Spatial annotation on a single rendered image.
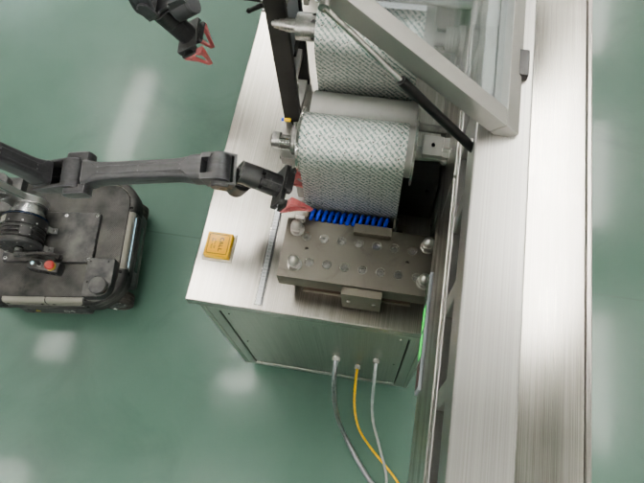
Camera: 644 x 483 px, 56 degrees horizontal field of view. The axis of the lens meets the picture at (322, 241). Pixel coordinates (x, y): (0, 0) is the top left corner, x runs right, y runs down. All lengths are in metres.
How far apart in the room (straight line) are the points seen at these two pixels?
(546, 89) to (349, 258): 0.60
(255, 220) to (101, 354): 1.20
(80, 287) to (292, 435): 1.00
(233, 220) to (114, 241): 0.93
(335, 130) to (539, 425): 0.72
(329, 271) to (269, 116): 0.59
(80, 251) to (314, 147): 1.45
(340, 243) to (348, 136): 0.32
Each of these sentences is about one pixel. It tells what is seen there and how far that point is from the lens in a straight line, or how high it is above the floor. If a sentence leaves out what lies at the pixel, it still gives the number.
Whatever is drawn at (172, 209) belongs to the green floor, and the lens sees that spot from 2.83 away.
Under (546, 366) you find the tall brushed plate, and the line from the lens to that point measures 1.07.
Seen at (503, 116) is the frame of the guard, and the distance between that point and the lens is 0.93.
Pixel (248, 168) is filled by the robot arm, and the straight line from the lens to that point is 1.46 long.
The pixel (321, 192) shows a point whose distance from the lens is 1.49.
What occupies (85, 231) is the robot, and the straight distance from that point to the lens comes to 2.61.
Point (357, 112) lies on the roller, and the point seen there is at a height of 1.23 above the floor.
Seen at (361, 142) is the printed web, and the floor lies 1.31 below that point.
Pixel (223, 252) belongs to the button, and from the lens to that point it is 1.67.
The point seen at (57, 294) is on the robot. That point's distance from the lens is 2.58.
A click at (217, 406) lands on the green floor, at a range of 2.52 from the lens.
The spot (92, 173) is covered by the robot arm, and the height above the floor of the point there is 1.18.
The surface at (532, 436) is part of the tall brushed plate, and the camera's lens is 1.04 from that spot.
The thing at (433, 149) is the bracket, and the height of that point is 1.29.
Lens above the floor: 2.44
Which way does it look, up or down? 67 degrees down
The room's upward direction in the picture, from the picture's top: 7 degrees counter-clockwise
